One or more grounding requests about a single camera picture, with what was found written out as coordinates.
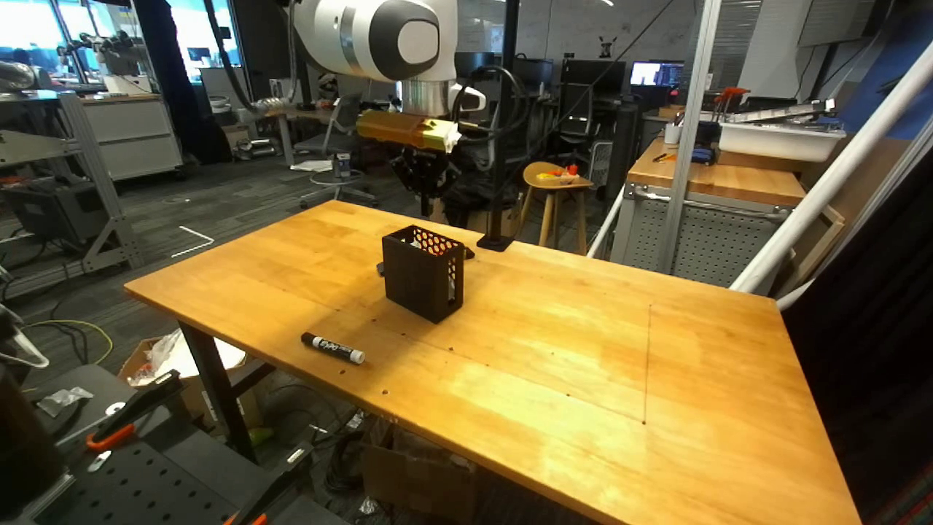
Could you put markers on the grey metal shelf rack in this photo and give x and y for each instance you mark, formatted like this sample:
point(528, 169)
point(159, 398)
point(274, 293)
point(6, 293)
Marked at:
point(60, 175)

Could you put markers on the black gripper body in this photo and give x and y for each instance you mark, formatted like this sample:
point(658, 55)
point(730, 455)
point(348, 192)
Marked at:
point(426, 169)

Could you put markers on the black marker pen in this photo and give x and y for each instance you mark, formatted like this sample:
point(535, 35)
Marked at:
point(332, 347)

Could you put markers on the tan wrist camera mount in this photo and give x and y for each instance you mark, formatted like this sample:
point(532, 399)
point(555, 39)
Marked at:
point(408, 131)

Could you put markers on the black perforated box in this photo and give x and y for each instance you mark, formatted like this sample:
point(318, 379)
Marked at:
point(423, 277)

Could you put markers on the computer monitor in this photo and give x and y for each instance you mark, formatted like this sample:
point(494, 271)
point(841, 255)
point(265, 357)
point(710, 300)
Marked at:
point(658, 74)

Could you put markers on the black perforated plate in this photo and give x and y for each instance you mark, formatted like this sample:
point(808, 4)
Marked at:
point(136, 490)

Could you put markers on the black pole stand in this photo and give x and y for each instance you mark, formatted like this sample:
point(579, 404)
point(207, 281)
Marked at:
point(506, 127)

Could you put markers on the large cardboard box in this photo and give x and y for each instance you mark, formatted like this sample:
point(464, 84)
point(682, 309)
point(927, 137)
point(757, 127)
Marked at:
point(418, 483)

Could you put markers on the white tray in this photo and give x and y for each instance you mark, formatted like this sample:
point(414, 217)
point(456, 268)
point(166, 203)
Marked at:
point(776, 137)

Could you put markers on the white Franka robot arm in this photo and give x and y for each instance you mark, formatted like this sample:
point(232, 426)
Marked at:
point(379, 39)

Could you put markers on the clear plastic bag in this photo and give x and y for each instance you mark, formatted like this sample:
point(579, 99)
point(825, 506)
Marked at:
point(163, 353)

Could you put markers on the white upright pole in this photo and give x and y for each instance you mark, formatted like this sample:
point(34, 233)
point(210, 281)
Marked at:
point(691, 127)

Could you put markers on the white slanted pole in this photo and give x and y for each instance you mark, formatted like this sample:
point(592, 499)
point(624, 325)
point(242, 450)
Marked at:
point(835, 165)

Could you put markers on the round wooden stool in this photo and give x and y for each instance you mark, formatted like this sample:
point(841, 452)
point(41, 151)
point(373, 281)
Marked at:
point(555, 179)

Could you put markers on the white cabinet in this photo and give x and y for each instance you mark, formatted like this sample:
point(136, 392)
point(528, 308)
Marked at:
point(131, 134)

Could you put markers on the wooden top workbench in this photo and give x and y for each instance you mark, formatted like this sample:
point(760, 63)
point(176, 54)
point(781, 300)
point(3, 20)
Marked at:
point(716, 192)

